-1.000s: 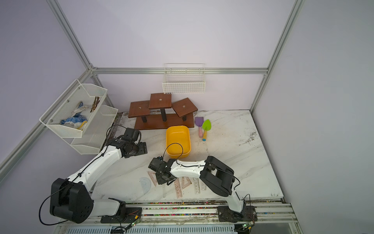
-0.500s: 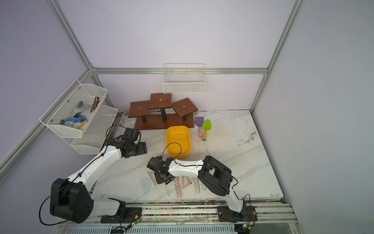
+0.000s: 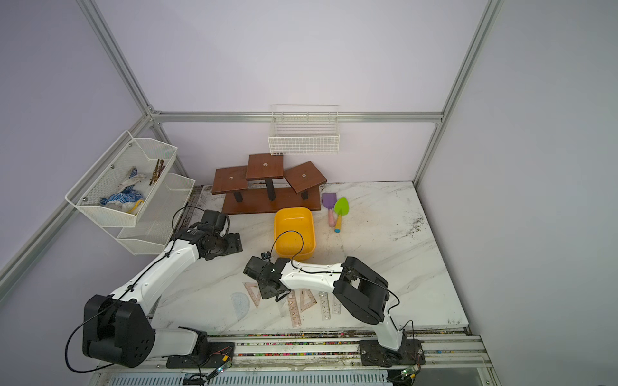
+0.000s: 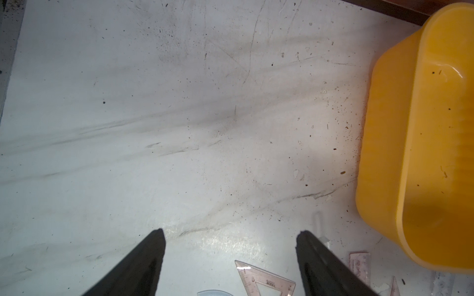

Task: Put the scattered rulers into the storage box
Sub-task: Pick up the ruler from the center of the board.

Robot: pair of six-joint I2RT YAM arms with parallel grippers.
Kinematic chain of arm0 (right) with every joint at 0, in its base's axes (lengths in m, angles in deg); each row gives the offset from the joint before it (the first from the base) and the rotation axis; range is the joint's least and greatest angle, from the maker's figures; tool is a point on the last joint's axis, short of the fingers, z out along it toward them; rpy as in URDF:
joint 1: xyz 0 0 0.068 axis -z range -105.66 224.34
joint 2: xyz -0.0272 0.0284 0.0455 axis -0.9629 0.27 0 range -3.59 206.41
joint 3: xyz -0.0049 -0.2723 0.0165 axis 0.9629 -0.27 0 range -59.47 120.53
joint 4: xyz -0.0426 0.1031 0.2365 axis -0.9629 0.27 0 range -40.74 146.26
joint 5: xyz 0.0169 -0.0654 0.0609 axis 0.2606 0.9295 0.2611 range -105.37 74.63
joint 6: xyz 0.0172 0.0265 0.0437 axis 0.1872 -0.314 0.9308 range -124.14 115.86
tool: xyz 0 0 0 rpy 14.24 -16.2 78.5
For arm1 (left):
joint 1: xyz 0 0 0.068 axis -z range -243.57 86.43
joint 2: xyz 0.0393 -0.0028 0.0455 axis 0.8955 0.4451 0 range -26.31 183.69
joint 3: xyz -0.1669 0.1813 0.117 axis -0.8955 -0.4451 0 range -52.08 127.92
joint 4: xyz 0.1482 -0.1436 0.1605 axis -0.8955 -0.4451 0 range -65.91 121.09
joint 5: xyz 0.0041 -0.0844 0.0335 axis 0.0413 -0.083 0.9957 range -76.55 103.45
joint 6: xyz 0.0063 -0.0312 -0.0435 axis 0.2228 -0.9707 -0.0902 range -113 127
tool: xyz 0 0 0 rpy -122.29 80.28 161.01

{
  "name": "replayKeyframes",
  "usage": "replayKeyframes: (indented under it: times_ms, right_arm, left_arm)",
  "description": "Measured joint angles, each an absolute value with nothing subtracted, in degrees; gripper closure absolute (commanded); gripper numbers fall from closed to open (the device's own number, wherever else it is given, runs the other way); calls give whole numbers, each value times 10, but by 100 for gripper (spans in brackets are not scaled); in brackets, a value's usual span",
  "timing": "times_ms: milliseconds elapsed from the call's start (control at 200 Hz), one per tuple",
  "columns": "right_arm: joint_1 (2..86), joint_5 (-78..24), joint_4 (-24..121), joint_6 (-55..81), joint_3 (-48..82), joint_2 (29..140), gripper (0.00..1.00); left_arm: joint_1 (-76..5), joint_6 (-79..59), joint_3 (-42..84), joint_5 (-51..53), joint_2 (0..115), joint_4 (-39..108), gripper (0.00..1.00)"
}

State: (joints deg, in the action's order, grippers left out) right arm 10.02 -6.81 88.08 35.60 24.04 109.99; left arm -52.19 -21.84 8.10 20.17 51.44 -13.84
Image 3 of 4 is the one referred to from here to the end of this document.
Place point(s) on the brown clothespins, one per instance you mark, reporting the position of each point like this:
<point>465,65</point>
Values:
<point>158,170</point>

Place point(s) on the long clear stencil ruler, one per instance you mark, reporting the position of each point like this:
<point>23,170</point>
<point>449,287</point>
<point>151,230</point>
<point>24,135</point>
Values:
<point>324,306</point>

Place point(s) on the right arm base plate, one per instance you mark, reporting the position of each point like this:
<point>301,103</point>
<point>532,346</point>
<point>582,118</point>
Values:
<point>410,353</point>

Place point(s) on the upper white mesh bin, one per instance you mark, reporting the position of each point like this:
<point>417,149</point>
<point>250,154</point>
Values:
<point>102,179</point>

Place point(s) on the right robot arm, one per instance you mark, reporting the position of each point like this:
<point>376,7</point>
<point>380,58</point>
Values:
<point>363,292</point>

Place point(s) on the white wire wall basket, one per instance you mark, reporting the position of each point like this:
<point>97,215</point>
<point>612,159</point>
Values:
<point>304,129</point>

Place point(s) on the purple toy shovel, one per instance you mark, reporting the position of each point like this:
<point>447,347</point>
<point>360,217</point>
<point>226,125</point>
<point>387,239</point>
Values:
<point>329,201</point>

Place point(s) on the small pink set square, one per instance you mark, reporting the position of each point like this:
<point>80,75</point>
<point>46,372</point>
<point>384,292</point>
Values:
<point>253,292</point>

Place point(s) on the long pink stencil ruler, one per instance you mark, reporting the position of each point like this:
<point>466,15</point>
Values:
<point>293,308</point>

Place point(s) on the yellow item in bin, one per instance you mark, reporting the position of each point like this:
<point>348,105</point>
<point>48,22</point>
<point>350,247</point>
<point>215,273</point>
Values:
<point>135,208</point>

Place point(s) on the blue clear protractor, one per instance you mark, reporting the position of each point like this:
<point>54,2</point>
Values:
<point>241,305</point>

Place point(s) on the short clear stencil ruler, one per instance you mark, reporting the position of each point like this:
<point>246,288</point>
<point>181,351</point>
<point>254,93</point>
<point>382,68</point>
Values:
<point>336,306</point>

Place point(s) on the yellow plastic storage box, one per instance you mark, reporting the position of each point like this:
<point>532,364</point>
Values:
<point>295,233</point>

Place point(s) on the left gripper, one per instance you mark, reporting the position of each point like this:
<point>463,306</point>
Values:
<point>234,245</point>

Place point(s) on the white mesh bin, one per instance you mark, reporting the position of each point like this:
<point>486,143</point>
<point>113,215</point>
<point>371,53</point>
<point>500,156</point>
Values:
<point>154,228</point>
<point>102,179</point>

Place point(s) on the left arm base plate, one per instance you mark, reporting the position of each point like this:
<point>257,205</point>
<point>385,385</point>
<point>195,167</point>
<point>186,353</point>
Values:
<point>208,355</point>

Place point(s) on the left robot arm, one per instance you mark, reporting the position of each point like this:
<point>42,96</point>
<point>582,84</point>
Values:
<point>116,329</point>

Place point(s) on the green toy trowel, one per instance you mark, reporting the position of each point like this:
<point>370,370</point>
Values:
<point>341,209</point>

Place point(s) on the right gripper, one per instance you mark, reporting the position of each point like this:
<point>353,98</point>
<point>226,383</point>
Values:
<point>266,291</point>

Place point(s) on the blue white cloth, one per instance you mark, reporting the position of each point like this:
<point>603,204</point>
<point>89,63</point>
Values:
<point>126,196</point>

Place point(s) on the brown wooden tiered stand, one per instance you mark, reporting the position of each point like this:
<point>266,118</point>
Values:
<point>264,185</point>

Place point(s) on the lower white mesh bin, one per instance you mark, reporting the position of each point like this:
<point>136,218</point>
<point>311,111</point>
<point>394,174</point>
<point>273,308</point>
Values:
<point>154,228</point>

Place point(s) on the tall pink set square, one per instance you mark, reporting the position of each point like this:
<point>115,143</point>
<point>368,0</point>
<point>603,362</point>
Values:
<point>307,300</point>

